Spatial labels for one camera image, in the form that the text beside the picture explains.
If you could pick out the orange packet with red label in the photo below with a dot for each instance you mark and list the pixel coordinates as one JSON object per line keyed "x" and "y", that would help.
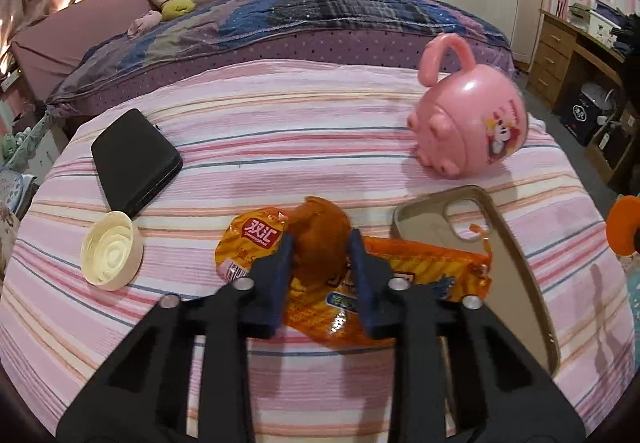
{"x": 240, "y": 248}

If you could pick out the large orange snack wrapper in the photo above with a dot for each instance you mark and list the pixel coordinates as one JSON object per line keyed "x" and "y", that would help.
{"x": 425, "y": 268}

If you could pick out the pink plush toy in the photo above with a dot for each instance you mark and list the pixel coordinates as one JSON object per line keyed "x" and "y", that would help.
{"x": 144, "y": 22}

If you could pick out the pink striped bedsheet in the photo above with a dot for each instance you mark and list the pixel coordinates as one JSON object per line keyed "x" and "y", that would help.
{"x": 300, "y": 133}

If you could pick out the brown wrapper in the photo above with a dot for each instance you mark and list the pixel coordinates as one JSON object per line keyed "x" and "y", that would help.
{"x": 320, "y": 233}

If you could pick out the mauve bedsheet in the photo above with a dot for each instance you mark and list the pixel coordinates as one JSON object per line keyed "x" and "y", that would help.
{"x": 60, "y": 43}

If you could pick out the white round appliance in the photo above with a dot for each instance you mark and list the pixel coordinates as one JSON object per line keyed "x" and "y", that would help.
{"x": 597, "y": 95}

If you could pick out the cream plastic lid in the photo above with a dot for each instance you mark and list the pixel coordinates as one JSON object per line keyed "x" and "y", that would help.
{"x": 110, "y": 253}

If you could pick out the black wallet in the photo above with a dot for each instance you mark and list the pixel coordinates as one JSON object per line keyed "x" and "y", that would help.
{"x": 132, "y": 158}

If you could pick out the purple dotted bedsheet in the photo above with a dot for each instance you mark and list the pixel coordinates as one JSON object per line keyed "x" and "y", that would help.
{"x": 350, "y": 48}

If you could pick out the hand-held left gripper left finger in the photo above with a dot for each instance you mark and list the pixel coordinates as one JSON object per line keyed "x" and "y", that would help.
{"x": 277, "y": 288}

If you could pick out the black printed box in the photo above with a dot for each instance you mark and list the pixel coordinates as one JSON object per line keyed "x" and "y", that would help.
{"x": 582, "y": 115}

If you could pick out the bed with plaid blanket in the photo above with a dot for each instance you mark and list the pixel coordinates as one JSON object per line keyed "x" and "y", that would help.
{"x": 280, "y": 18}

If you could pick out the yellow plush toy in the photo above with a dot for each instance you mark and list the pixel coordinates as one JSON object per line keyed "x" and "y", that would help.
{"x": 177, "y": 8}

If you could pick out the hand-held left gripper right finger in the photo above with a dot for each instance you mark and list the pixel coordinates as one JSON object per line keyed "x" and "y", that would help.
{"x": 367, "y": 293}

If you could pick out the beige phone case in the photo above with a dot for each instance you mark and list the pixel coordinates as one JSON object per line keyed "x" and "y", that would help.
{"x": 430, "y": 223}

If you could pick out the wooden desk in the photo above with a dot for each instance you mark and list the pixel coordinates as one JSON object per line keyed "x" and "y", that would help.
{"x": 550, "y": 58}

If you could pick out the pink piggy bank mug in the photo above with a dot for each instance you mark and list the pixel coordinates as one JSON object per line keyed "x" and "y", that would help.
{"x": 465, "y": 118}

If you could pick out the white box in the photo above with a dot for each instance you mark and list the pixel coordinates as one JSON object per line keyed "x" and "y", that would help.
{"x": 605, "y": 20}

